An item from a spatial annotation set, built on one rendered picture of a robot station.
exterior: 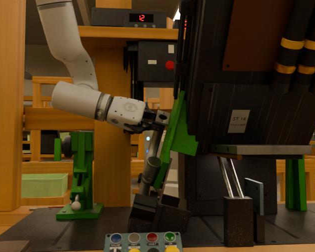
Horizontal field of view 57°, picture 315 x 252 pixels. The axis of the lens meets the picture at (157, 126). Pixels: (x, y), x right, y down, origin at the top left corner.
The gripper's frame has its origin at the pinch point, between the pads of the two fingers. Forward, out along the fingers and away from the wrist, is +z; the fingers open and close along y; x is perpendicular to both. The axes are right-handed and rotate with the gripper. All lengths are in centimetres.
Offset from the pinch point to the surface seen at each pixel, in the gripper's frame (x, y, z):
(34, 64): 573, 812, -421
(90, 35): -7.4, 26.5, -30.0
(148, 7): 218, 699, -60
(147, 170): 2.2, -17.4, -0.2
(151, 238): -3.6, -38.5, 2.5
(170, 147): -3.8, -13.0, 4.0
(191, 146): -4.2, -10.9, 9.5
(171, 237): -4.3, -37.7, 6.3
